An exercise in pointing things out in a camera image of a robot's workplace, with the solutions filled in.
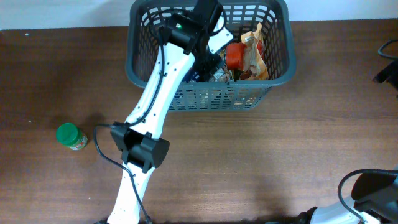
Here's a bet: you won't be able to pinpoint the spaghetti packet red ends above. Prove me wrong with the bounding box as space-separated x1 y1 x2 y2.
226 42 246 70

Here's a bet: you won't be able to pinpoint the orange Nescafe coffee pouch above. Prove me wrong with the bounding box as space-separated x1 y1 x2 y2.
239 22 269 80

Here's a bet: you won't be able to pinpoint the Kleenex tissue multipack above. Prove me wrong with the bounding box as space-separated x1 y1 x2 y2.
183 70 201 83

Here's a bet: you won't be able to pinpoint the brown snack pouch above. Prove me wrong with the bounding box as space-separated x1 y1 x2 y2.
209 49 233 83

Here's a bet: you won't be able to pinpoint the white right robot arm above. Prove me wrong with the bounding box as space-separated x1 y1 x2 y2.
294 168 397 224

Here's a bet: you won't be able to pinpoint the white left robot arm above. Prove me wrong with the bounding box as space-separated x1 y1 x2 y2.
105 1 233 223

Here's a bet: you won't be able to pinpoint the grey plastic basket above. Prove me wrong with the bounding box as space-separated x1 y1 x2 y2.
125 0 297 111

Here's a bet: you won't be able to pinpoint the green lid jar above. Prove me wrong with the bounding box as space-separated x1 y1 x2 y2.
56 123 88 151

